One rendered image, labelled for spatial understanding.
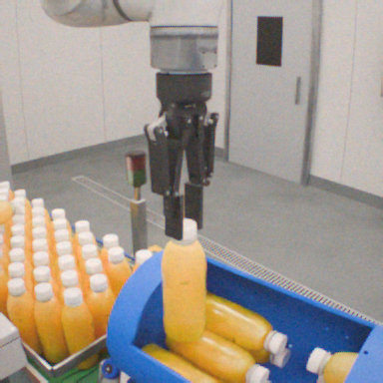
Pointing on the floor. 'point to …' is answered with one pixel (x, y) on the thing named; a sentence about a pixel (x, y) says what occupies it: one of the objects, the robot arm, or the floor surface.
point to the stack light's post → (139, 225)
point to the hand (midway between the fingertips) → (184, 211)
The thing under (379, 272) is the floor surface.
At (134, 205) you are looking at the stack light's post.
